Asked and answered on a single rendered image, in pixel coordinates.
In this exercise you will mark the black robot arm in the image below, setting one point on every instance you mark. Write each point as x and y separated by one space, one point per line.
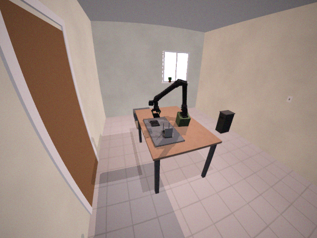
177 83

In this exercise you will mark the grey rack with upright posts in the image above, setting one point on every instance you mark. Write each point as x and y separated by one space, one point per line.
167 132

